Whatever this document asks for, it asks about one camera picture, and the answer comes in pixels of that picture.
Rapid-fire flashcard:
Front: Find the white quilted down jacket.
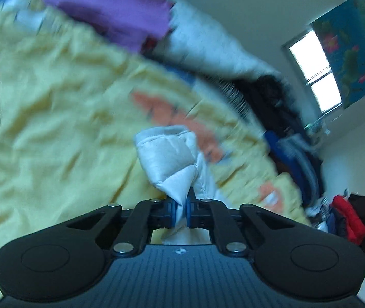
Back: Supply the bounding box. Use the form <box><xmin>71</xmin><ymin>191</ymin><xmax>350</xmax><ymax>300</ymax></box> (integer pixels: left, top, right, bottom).
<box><xmin>134</xmin><ymin>125</ymin><xmax>230</xmax><ymax>245</ymax></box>

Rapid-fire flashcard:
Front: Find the dark folded clothes pile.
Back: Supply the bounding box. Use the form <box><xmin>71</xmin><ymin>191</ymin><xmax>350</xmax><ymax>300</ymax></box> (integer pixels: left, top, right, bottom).
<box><xmin>215</xmin><ymin>76</ymin><xmax>325</xmax><ymax>208</ymax></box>

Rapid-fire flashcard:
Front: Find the navy garment on pile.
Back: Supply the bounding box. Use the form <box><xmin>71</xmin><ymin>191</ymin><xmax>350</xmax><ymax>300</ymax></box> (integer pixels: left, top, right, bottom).
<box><xmin>326</xmin><ymin>208</ymin><xmax>348</xmax><ymax>239</ymax></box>

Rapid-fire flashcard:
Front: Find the yellow carrot print bedspread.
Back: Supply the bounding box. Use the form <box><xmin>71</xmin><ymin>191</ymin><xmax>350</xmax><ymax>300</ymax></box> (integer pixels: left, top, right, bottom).
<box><xmin>0</xmin><ymin>0</ymin><xmax>312</xmax><ymax>308</ymax></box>

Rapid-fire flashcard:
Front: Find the red garment on pile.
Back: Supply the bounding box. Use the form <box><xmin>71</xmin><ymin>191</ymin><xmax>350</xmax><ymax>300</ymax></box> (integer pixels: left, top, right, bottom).
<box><xmin>331</xmin><ymin>195</ymin><xmax>365</xmax><ymax>245</ymax></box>

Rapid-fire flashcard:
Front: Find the white patterned quilt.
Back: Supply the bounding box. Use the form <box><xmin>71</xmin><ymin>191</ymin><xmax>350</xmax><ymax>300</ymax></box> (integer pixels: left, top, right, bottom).
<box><xmin>150</xmin><ymin>0</ymin><xmax>281</xmax><ymax>80</ymax></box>

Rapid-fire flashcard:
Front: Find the purple folded garment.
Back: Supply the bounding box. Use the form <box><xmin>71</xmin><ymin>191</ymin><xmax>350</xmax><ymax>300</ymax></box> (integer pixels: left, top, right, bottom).
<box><xmin>44</xmin><ymin>0</ymin><xmax>173</xmax><ymax>53</ymax></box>

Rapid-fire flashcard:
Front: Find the floral roller blind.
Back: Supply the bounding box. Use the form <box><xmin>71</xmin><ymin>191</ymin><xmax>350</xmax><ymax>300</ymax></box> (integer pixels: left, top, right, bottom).
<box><xmin>311</xmin><ymin>0</ymin><xmax>365</xmax><ymax>109</ymax></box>

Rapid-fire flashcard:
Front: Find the window with metal frame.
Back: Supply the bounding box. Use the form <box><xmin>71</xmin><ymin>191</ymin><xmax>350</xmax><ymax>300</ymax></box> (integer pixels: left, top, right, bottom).
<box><xmin>283</xmin><ymin>28</ymin><xmax>342</xmax><ymax>116</ymax></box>

